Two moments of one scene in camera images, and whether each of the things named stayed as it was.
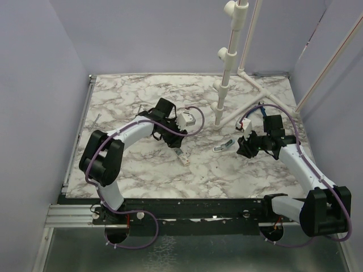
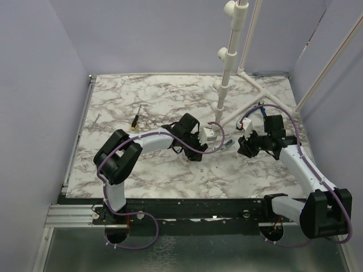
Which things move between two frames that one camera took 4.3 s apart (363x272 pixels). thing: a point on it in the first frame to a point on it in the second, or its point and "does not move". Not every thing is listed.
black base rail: [194, 216] does not move
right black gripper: [245, 147] does not move
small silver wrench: [99, 115] does not move
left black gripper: [174, 141] to [193, 156]
